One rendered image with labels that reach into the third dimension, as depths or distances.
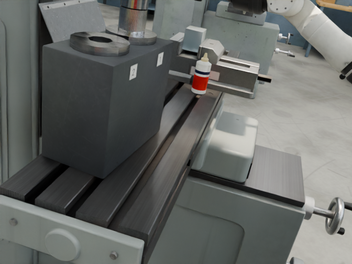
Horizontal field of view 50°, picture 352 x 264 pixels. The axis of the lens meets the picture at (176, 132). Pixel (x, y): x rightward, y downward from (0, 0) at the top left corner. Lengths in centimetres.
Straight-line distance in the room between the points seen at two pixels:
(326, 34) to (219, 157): 40
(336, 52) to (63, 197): 65
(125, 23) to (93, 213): 31
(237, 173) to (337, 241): 139
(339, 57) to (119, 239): 62
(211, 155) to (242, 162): 8
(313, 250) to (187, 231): 115
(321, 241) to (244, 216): 125
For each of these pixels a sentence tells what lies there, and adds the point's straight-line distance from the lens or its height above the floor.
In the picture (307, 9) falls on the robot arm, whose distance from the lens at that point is 99.
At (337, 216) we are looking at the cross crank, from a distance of 120.
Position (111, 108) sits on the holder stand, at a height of 108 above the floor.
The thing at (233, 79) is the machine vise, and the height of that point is 100.
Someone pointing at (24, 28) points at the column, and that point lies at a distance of 106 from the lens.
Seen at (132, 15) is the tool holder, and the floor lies 119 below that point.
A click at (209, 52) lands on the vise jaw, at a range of 107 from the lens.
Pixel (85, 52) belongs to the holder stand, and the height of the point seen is 115.
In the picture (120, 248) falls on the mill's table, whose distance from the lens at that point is 52.
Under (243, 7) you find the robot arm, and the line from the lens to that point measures 97.
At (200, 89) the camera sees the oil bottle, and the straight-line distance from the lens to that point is 101.
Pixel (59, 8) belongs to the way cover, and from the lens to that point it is 112.
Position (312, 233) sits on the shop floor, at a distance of 231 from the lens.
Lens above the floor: 130
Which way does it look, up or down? 26 degrees down
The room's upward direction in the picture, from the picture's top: 11 degrees clockwise
